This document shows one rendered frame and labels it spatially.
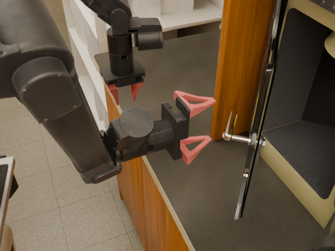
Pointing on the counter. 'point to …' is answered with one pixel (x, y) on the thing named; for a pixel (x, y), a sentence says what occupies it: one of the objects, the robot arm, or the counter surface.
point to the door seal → (264, 109)
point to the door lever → (229, 136)
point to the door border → (264, 61)
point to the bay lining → (302, 75)
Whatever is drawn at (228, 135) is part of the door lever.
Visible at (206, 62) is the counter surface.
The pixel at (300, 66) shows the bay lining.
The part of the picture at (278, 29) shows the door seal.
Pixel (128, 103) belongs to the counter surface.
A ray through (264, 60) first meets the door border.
